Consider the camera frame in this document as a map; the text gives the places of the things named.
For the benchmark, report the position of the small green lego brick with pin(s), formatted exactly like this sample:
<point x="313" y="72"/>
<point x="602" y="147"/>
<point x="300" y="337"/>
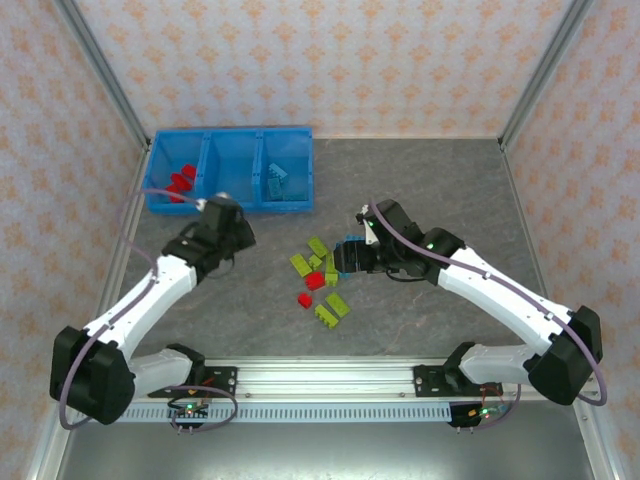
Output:
<point x="315" y="260"/>
<point x="331" y="279"/>

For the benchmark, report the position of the red lego brick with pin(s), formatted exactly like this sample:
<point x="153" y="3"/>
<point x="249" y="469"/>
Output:
<point x="304" y="300"/>
<point x="315" y="280"/>
<point x="189" y="171"/>
<point x="179" y="181"/>
<point x="175" y="194"/>

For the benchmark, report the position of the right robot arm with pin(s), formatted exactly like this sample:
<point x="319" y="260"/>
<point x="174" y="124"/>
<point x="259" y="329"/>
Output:
<point x="500" y="305"/>

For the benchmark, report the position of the small circuit board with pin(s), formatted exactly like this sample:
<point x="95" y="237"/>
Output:
<point x="190" y="411"/>
<point x="482" y="412"/>

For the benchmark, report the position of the grey metal sheet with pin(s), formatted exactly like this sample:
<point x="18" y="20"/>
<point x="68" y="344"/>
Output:
<point x="325" y="455"/>

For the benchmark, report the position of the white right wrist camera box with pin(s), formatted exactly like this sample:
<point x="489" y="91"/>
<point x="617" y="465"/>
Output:
<point x="371" y="235"/>

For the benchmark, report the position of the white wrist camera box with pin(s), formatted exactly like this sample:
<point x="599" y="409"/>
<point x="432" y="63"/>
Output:
<point x="223" y="196"/>
<point x="371" y="235"/>

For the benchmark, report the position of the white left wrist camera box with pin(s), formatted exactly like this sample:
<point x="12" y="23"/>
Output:
<point x="223" y="196"/>

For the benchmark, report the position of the aluminium side rail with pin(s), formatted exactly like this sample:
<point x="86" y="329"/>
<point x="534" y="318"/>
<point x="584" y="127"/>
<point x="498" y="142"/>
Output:
<point x="517" y="200"/>
<point x="134" y="200"/>

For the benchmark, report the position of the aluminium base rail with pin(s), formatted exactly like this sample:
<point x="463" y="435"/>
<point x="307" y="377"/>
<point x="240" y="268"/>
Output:
<point x="325" y="380"/>

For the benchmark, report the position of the aluminium frame post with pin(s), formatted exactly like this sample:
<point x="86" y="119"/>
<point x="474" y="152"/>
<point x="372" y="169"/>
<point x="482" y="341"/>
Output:
<point x="546" y="70"/>
<point x="102" y="70"/>

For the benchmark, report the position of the aluminium frame bar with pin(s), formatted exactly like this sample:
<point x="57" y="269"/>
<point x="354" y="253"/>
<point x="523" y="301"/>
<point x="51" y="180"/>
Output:
<point x="50" y="450"/>
<point x="597" y="445"/>

